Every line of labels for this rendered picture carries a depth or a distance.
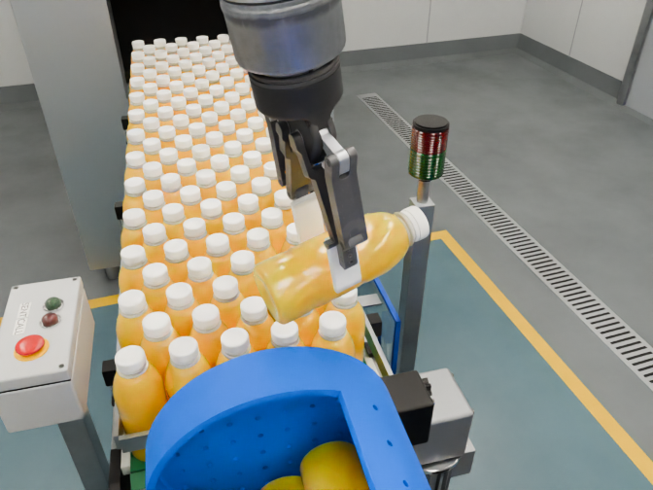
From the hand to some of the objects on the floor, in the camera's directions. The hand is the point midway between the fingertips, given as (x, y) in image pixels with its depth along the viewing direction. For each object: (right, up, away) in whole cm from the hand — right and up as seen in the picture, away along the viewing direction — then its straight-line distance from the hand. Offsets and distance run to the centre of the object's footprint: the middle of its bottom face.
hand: (326, 245), depth 60 cm
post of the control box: (-41, -101, +86) cm, 138 cm away
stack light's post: (+18, -81, +113) cm, 140 cm away
